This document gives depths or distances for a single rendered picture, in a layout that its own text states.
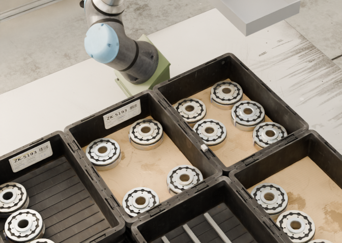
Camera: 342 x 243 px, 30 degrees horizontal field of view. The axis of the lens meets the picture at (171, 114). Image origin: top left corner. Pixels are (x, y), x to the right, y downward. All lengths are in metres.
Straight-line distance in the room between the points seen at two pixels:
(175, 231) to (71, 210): 0.30
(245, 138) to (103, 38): 0.54
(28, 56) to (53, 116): 1.38
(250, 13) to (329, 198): 0.62
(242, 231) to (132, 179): 0.35
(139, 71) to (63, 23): 1.68
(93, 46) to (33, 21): 1.79
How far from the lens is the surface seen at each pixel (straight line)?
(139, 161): 1.89
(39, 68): 3.51
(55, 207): 1.83
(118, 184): 1.85
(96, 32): 2.07
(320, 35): 3.63
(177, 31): 2.51
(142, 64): 2.13
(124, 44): 2.07
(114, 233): 1.64
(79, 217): 1.80
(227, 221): 1.76
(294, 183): 1.85
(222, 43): 2.45
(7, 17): 3.71
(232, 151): 1.91
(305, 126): 1.86
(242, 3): 2.08
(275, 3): 2.08
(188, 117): 1.96
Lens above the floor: 2.29
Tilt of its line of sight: 47 degrees down
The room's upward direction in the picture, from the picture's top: 4 degrees counter-clockwise
